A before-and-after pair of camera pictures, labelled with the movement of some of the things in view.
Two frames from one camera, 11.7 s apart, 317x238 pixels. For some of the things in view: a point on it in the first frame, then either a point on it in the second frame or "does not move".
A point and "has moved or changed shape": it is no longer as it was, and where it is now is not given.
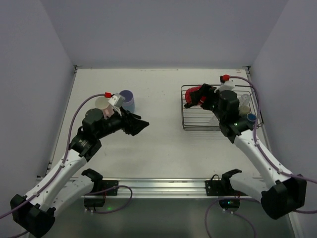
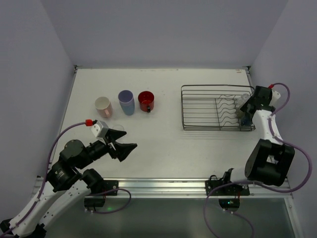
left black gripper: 126,122 → 112,148
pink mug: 102,103 does not move
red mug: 187,96 → 146,100
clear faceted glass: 244,99 does not move
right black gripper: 208,96 → 247,108
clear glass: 214,121 has moved or changed shape
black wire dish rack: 196,118 does not move
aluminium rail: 167,188 does not move
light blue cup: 129,106 does not move
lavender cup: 129,99 does not move
